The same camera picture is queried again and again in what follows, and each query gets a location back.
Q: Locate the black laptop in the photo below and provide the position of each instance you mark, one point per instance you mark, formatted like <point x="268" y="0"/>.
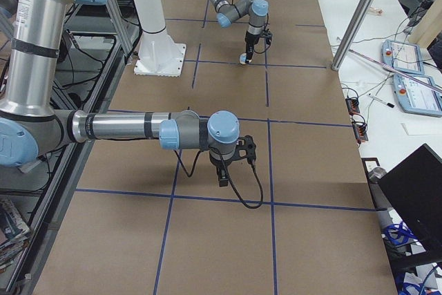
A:
<point x="413" y="188"/>

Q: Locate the stack of books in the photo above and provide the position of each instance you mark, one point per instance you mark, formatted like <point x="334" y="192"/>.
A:
<point x="14" y="233"/>

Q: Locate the aluminium frame post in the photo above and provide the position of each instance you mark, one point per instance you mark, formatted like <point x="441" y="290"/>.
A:
<point x="350" y="33"/>

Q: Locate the blue white bell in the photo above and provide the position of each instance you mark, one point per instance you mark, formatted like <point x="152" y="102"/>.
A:
<point x="243" y="59"/>

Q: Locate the teach pendant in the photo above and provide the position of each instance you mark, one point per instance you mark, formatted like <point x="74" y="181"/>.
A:
<point x="402" y="56"/>
<point x="415" y="98"/>

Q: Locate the silver metal cup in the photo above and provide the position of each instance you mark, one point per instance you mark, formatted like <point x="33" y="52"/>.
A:
<point x="376" y="174"/>

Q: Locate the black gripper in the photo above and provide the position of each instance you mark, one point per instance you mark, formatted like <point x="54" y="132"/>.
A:
<point x="250" y="39"/>
<point x="216" y="162"/>

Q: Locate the black marker pen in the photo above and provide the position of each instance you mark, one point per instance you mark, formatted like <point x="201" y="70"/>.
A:
<point x="375" y="98"/>

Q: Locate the white flat block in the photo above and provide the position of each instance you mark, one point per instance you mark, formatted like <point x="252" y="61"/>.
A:
<point x="419" y="128"/>

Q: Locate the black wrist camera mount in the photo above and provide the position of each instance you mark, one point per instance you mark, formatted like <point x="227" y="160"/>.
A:
<point x="246" y="149"/>

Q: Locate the far teach pendant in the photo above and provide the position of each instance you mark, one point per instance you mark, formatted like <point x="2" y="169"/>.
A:
<point x="402" y="56"/>

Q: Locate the near teach pendant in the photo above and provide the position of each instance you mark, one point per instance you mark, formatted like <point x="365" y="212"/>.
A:
<point x="415" y="98"/>

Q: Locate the orange black connector box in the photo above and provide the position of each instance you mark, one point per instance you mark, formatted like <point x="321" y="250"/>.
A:
<point x="352" y="105"/>

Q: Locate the white camera post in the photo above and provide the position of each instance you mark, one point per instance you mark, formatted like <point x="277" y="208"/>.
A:
<point x="158" y="54"/>

